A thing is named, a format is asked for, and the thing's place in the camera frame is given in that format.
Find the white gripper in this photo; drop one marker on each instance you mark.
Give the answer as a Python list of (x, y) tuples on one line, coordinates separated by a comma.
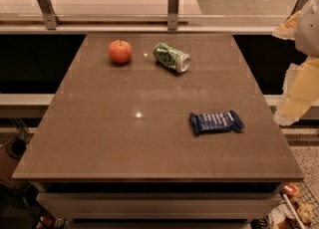
[(308, 30)]

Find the green soda can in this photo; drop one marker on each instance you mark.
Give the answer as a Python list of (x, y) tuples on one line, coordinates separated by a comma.
[(171, 57)]

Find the blue snack bar wrapper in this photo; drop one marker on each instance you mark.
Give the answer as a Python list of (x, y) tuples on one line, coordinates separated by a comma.
[(216, 122)]

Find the red apple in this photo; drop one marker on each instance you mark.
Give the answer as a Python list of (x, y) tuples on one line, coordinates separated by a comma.
[(120, 51)]

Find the dark round bin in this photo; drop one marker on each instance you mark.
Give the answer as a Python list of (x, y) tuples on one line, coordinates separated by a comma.
[(16, 148)]

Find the middle metal rail bracket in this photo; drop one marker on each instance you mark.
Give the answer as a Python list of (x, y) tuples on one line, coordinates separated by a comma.
[(172, 14)]

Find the wire basket with items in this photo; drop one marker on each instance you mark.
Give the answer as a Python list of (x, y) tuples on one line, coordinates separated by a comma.
[(298, 209)]

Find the left metal rail bracket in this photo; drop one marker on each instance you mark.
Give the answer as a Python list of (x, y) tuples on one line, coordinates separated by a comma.
[(51, 21)]

